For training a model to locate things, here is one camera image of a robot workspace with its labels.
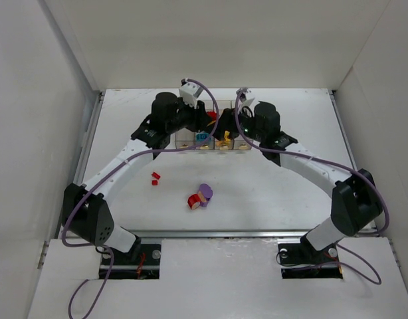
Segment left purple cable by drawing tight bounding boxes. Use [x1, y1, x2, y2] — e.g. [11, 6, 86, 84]
[61, 78, 221, 318]

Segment teal lego block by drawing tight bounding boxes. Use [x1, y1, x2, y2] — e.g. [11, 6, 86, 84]
[195, 132, 209, 142]

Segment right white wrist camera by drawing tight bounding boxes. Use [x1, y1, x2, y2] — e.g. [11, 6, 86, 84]
[235, 87, 255, 117]

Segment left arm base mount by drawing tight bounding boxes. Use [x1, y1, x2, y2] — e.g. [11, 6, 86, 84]
[96, 239, 161, 280]

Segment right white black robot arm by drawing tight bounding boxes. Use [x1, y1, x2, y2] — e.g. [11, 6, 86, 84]
[205, 102, 383, 263]

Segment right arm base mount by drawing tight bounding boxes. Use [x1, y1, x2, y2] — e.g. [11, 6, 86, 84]
[276, 238, 343, 279]

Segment yellow lego stack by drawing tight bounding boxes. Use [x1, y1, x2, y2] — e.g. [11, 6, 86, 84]
[217, 131, 231, 149]

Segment purple cable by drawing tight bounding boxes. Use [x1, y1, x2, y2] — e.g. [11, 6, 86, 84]
[234, 91, 391, 286]
[61, 78, 221, 318]

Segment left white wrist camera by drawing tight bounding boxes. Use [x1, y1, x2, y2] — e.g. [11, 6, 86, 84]
[179, 78, 203, 108]

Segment red lego brick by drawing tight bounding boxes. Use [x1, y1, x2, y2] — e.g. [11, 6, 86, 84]
[207, 111, 217, 122]

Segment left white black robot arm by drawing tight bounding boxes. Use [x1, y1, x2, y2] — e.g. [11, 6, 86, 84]
[62, 88, 206, 259]

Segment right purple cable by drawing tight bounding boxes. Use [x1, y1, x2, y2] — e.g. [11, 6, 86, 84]
[234, 91, 391, 286]

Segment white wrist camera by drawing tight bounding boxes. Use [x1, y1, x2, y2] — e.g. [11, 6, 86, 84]
[235, 87, 255, 117]
[179, 78, 203, 108]

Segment red purple lego stack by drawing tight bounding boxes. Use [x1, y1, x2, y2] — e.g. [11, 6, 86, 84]
[187, 183, 213, 210]

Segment metal rail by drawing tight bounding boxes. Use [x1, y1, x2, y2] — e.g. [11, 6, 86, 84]
[132, 229, 307, 239]

